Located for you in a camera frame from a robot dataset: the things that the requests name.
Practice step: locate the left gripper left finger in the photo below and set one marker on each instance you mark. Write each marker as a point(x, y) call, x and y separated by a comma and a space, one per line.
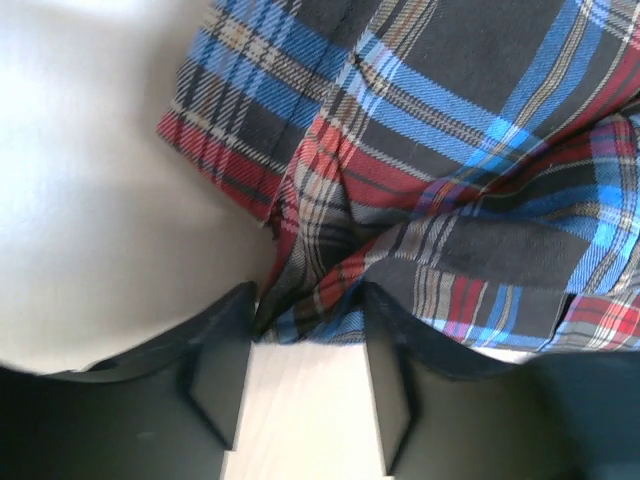
point(165, 409)

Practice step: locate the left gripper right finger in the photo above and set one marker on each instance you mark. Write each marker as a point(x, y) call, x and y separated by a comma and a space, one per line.
point(445, 411)

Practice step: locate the plaid long sleeve shirt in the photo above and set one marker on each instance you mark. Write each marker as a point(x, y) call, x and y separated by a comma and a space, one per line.
point(479, 160)

